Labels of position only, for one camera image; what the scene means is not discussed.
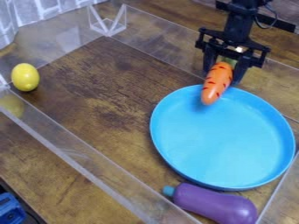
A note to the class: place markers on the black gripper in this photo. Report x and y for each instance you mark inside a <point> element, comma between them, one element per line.
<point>233,42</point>

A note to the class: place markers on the orange toy carrot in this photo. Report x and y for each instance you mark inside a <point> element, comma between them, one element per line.
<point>217,83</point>

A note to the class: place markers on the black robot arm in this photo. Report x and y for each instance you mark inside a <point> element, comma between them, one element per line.
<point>248,3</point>

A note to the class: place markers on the black bar on table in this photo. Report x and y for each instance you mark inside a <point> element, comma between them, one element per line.
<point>286,19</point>

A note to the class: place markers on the blue plastic plate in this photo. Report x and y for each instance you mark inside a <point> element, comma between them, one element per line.
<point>233,146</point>

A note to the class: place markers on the purple toy eggplant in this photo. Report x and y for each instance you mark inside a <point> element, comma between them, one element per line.
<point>225,208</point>

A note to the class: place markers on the yellow toy lemon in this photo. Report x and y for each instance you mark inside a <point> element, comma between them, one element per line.
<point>26,77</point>

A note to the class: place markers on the white lattice curtain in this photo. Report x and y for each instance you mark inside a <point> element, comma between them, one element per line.
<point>23,12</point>

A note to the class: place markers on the blue device at corner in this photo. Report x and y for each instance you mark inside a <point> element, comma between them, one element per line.
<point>13,213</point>

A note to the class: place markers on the clear acrylic enclosure wall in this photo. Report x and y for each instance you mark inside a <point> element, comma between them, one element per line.
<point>77,151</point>

